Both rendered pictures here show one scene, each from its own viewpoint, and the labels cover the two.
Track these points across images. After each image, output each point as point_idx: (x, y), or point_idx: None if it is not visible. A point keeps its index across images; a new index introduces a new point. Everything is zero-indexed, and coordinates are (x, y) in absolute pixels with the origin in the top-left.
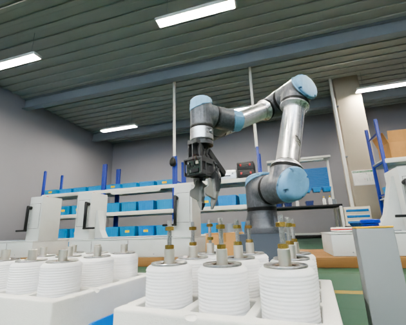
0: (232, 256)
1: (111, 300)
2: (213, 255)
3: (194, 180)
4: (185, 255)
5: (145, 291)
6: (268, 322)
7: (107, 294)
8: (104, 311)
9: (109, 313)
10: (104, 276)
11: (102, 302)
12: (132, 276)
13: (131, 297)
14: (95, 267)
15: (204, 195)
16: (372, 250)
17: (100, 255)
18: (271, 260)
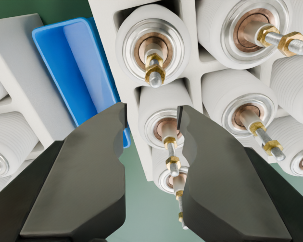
0: (234, 112)
1: (57, 126)
2: (175, 76)
3: None
4: (146, 126)
5: (19, 53)
6: (271, 160)
7: (56, 136)
8: (65, 129)
9: (63, 119)
10: (30, 144)
11: (63, 138)
12: None
13: (39, 87)
14: (21, 163)
15: (119, 132)
16: None
17: None
18: (299, 115)
